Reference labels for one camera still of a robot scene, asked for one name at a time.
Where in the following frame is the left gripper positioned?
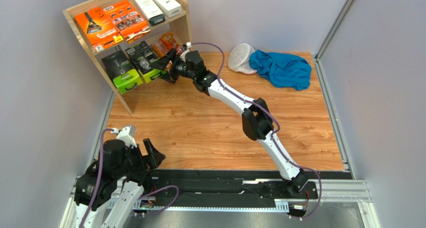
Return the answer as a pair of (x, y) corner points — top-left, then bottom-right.
(114, 137), (166, 178)

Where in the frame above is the orange razor bag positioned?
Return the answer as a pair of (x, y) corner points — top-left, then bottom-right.
(150, 42), (172, 71)
(160, 32), (184, 55)

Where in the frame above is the green black razor pack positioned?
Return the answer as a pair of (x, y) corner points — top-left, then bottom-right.
(101, 50), (143, 94)
(125, 41), (166, 83)

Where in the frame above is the white razor box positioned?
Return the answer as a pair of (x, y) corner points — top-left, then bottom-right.
(153, 0), (183, 18)
(134, 0), (166, 26)

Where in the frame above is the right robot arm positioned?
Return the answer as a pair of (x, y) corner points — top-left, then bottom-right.
(150, 49), (308, 193)

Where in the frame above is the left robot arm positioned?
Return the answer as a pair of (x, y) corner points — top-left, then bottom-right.
(74, 139), (166, 228)

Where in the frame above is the wooden two-tier shelf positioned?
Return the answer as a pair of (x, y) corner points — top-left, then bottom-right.
(62, 0), (198, 115)

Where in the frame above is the orange razor cartridge box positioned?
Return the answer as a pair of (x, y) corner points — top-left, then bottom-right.
(103, 0), (151, 44)

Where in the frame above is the orange razor box left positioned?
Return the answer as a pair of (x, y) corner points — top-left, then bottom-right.
(75, 7), (124, 52)

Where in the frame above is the white mesh bag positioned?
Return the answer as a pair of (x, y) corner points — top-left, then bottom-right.
(227, 43), (257, 75)

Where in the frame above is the blue cloth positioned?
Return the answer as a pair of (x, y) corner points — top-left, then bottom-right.
(249, 50), (312, 91)

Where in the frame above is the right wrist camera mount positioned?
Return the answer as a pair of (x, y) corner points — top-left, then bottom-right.
(179, 42), (192, 62)

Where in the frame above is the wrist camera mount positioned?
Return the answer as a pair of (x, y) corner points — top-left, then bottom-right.
(179, 42), (192, 62)
(110, 125), (138, 148)

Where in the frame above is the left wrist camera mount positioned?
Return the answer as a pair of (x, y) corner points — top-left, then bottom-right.
(110, 125), (138, 148)

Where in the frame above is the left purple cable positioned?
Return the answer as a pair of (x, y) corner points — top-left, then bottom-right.
(78, 128), (119, 228)

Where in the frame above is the purple cable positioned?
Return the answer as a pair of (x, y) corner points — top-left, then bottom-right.
(191, 42), (323, 220)
(78, 128), (119, 228)

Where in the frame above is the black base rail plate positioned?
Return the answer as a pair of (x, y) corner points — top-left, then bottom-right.
(142, 169), (322, 209)

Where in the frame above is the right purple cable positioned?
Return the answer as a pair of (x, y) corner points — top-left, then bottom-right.
(191, 42), (323, 220)

